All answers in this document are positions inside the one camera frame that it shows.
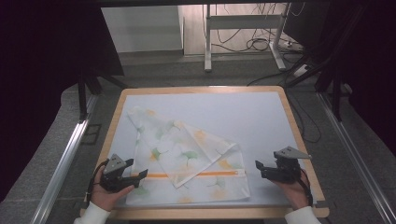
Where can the black metal stand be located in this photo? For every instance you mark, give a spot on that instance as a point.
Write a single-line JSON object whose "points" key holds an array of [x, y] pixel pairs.
{"points": [[336, 90], [82, 99]]}

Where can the white power strip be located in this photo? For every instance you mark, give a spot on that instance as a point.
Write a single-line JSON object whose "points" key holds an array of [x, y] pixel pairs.
{"points": [[291, 45]]}

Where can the person's right hand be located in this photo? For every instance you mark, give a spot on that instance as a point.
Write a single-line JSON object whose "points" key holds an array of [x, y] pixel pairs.
{"points": [[292, 194]]}

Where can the white cabinet panel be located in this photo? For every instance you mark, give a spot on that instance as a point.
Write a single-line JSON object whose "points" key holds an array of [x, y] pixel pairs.
{"points": [[141, 29]]}

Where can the person's left hand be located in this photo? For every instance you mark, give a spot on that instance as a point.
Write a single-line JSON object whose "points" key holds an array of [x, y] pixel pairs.
{"points": [[104, 197]]}

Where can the white metal desk frame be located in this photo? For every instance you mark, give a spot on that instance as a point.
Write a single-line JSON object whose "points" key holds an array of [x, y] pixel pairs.
{"points": [[243, 21]]}

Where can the white table mat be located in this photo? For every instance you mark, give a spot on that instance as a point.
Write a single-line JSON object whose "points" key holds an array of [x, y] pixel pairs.
{"points": [[249, 118]]}

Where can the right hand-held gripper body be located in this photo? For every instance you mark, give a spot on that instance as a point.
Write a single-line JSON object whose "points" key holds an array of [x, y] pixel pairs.
{"points": [[288, 169]]}

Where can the wooden table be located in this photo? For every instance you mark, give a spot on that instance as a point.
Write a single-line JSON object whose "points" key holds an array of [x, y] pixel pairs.
{"points": [[199, 213]]}

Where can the leaf print mesh zipper bag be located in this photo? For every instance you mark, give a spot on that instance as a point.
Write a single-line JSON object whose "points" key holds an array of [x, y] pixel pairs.
{"points": [[199, 146]]}

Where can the aluminium floor rail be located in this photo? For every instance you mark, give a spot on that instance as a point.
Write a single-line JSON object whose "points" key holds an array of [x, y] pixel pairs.
{"points": [[67, 155], [351, 152]]}

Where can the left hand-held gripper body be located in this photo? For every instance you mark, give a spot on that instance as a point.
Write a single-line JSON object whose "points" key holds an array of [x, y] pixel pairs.
{"points": [[113, 182]]}

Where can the dark curtain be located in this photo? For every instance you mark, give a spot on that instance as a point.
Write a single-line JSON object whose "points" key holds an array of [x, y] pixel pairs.
{"points": [[40, 68], [373, 62]]}

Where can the white power adapter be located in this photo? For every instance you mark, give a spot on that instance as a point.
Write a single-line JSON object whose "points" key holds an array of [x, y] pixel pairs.
{"points": [[300, 70]]}

